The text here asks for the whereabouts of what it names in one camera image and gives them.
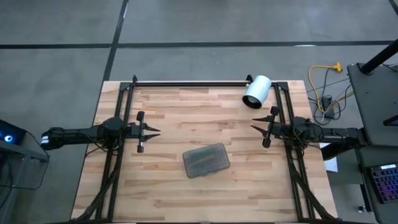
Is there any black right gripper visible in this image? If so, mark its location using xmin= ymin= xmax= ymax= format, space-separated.
xmin=250 ymin=106 xmax=292 ymax=149

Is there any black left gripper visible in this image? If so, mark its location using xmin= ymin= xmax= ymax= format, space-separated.
xmin=126 ymin=111 xmax=162 ymax=154

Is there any clear hinged plastic supply box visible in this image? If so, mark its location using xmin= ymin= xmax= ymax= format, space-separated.
xmin=182 ymin=142 xmax=231 ymax=179

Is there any white cylindrical desk lamp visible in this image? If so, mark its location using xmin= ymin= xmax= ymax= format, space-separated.
xmin=241 ymin=74 xmax=272 ymax=110

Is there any white paper sheet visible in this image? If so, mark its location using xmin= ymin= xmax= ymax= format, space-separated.
xmin=318 ymin=142 xmax=338 ymax=174

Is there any black framed side desk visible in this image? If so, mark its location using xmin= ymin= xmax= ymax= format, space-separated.
xmin=0 ymin=141 xmax=50 ymax=224

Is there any grey equipment cart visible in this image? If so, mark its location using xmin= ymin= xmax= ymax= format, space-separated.
xmin=346 ymin=62 xmax=398 ymax=147

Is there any black slanted pole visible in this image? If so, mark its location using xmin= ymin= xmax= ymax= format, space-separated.
xmin=360 ymin=39 xmax=398 ymax=75

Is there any blue backlit keyboard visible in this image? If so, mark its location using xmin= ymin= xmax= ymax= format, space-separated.
xmin=369 ymin=164 xmax=398 ymax=205

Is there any black computer with blue light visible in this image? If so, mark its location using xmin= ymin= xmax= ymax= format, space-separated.
xmin=0 ymin=119 xmax=28 ymax=146

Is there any black floor cable tangle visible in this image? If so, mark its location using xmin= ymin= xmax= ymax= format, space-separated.
xmin=306 ymin=67 xmax=357 ymax=125

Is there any yellow extension cable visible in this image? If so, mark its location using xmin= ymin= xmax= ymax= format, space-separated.
xmin=307 ymin=62 xmax=343 ymax=114

